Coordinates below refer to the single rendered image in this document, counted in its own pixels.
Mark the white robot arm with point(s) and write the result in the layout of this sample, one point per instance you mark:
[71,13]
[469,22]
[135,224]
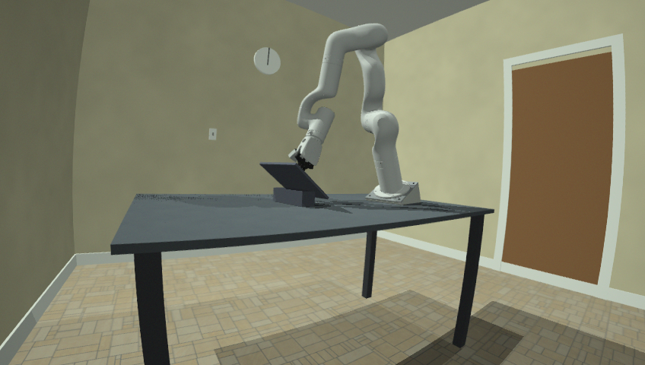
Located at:
[374,119]

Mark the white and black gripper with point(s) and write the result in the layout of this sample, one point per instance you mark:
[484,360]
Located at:
[308,155]

